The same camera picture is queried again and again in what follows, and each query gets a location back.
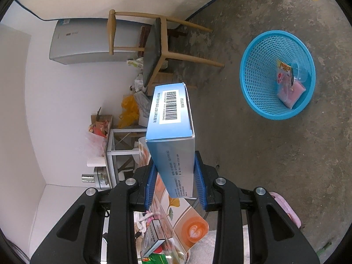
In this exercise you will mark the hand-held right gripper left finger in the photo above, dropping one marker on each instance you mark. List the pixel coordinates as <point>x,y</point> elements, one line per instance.
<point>150,187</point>

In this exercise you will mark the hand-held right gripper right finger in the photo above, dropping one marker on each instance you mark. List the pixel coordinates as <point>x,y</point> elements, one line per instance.
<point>199,181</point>

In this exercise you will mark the blue medicine box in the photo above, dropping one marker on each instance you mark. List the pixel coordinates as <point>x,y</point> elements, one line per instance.
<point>170,143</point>

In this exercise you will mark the blue mesh waste basket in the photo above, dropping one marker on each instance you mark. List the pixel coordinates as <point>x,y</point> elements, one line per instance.
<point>255,68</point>

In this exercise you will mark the pink packet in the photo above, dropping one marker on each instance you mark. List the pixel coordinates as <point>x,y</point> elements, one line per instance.
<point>294,95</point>

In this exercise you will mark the colourful snack wrapper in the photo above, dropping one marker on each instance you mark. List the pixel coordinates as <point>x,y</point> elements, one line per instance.
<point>283,74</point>

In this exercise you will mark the clear plastic container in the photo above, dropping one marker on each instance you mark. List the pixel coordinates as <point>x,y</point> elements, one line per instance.
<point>301,74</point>

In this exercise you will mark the crumpled white tissue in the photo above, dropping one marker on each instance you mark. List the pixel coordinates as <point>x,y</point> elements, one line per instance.
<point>143,222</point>

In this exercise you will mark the white shelf table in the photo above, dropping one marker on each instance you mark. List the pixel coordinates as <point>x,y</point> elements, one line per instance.
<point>110,145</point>

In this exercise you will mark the paper towel roll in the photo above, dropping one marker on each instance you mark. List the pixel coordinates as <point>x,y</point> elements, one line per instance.
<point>96,162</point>

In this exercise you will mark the stainless steel tube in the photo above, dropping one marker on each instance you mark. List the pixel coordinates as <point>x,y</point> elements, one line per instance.
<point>88,178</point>

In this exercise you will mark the white fluffy blanket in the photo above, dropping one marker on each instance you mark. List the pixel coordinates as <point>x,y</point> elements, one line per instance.
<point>206,244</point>

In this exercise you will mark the pink plastic bag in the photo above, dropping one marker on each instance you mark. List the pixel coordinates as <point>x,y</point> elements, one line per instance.
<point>95,143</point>

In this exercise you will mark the green snack bag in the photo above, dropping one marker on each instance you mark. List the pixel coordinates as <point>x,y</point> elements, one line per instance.
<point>165,260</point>

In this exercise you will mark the yellow plastic bag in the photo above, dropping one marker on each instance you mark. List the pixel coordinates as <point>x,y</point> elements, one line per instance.
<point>129,110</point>

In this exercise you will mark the open cardboard box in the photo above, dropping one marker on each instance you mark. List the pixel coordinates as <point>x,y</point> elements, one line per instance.
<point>100,122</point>

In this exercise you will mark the grey plastic bag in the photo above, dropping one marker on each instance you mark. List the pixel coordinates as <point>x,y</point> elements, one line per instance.
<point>143,103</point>

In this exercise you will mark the pink slipper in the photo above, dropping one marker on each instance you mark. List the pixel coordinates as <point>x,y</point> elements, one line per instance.
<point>286,209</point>

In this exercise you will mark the small white plastic bag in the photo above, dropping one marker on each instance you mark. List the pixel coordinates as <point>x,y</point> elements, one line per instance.
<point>139,82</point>

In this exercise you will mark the white and green carton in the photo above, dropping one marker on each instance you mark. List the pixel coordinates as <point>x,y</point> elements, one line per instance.
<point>135,63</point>

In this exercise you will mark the wooden chair with dark seat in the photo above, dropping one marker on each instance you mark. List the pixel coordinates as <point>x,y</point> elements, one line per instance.
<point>152,49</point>

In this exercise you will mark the dark wooden stool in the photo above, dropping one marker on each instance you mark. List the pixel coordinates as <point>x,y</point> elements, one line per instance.
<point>176,33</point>

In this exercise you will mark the silver refrigerator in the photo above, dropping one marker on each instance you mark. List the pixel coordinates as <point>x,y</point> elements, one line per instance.
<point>82,41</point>

